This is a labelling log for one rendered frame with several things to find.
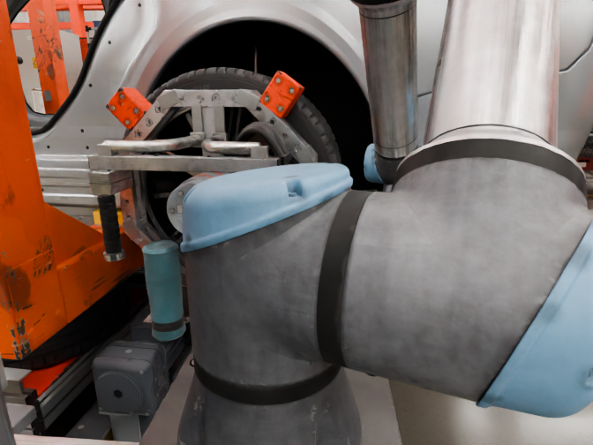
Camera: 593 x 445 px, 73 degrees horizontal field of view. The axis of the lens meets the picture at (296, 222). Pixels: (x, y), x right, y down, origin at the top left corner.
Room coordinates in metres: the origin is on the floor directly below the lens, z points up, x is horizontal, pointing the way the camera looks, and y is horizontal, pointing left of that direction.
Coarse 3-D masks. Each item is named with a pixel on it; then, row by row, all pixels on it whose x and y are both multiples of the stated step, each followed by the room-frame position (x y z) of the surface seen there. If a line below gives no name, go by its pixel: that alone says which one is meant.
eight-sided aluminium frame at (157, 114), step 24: (168, 96) 1.04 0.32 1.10; (192, 96) 1.04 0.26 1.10; (216, 96) 1.07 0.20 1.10; (240, 96) 1.02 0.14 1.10; (144, 120) 1.06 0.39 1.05; (168, 120) 1.10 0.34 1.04; (264, 120) 1.01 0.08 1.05; (288, 144) 1.00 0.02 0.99; (120, 192) 1.07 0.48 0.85; (144, 216) 1.11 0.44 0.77; (144, 240) 1.06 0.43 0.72
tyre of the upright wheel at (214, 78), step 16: (176, 80) 1.13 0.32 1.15; (192, 80) 1.12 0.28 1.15; (208, 80) 1.12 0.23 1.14; (224, 80) 1.11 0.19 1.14; (240, 80) 1.11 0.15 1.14; (256, 80) 1.10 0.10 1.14; (304, 112) 1.08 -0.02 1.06; (304, 128) 1.08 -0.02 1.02; (320, 128) 1.08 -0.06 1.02; (320, 144) 1.07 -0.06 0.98; (336, 144) 1.26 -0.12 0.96; (320, 160) 1.07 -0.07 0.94; (336, 160) 1.09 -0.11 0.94
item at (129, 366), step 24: (144, 312) 1.17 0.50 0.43; (144, 336) 1.08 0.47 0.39; (96, 360) 0.95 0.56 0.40; (120, 360) 0.95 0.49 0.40; (144, 360) 0.95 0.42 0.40; (168, 360) 1.07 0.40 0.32; (96, 384) 0.93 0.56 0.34; (120, 384) 0.91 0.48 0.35; (144, 384) 0.92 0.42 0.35; (168, 384) 1.02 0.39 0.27; (120, 408) 0.92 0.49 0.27; (144, 408) 0.92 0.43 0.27; (120, 432) 0.98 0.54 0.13; (144, 432) 1.02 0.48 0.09
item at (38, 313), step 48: (0, 0) 0.92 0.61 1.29; (0, 48) 0.90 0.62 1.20; (0, 96) 0.88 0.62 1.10; (0, 144) 0.85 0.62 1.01; (0, 192) 0.83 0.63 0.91; (0, 240) 0.80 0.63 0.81; (48, 240) 0.93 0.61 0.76; (0, 288) 0.79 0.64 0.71; (48, 288) 0.89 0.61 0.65; (0, 336) 0.79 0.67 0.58; (48, 336) 0.87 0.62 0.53
